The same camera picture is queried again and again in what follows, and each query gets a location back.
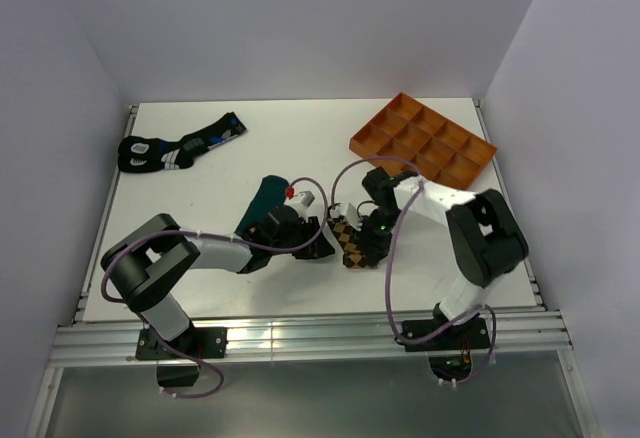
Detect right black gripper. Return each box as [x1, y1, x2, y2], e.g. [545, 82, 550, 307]
[350, 207, 407, 267]

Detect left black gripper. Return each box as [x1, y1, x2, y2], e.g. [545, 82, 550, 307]
[270, 216, 335, 260]

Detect brown argyle sock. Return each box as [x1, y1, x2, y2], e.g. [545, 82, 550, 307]
[328, 217, 376, 270]

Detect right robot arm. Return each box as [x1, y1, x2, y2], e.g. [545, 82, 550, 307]
[356, 167, 529, 348]

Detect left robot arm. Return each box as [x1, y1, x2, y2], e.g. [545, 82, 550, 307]
[100, 204, 335, 357]

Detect dark teal sock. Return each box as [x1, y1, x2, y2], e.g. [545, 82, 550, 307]
[235, 175, 290, 236]

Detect orange compartment tray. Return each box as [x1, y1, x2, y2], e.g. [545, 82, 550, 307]
[349, 92, 497, 190]

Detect black blue sports sock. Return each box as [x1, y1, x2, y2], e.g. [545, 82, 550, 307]
[117, 112, 247, 174]

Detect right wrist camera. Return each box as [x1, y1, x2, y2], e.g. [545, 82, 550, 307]
[330, 202, 362, 230]

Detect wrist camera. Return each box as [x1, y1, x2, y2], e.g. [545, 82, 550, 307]
[284, 186, 315, 222]
[330, 202, 362, 230]

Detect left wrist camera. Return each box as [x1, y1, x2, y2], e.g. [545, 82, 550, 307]
[284, 186, 315, 222]

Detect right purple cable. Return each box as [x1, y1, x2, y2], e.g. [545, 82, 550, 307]
[330, 156, 497, 387]

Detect purple cable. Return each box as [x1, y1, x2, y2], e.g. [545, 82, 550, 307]
[101, 176, 334, 400]
[330, 156, 497, 387]

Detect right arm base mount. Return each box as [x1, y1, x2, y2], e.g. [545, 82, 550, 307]
[395, 315, 496, 386]

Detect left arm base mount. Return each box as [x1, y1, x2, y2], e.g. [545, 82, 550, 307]
[134, 327, 227, 389]

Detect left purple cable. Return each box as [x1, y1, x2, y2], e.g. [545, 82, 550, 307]
[101, 176, 334, 400]

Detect aluminium front rail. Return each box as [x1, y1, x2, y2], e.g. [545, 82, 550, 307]
[46, 309, 573, 368]

